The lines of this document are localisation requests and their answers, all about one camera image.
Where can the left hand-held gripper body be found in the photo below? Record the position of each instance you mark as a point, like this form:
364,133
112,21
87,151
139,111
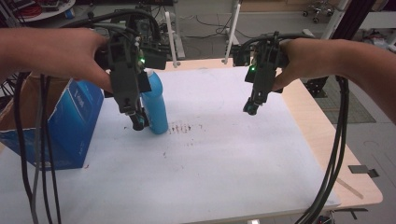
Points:
124,77

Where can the flat wooden stick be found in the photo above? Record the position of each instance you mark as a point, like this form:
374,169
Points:
350,188

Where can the small wheeled cart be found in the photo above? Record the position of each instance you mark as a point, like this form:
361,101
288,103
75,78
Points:
317,11

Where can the blue detergent bottle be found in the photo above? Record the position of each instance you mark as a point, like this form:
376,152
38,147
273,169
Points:
155,105

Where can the light wooden desk white legs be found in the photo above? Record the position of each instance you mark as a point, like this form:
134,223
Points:
233,31

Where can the blue cardboard box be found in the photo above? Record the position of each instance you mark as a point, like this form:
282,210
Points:
74,124

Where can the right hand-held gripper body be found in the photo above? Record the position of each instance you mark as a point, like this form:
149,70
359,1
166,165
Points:
263,74

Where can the round white table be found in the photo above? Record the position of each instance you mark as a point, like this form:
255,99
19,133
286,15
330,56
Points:
56,9

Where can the white table mat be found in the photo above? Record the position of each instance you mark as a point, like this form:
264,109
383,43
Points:
218,155

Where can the grey floor mat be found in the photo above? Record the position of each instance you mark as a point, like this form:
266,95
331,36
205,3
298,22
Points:
345,105

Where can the person's right hand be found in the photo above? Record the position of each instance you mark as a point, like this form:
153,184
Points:
308,59

